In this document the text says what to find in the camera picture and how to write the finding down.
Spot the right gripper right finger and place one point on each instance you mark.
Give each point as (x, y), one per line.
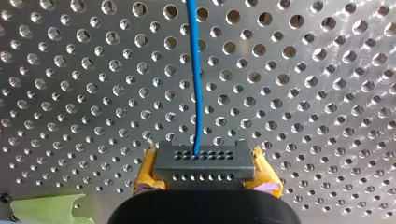
(264, 180)

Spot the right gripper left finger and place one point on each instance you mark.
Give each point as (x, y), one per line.
(146, 174)

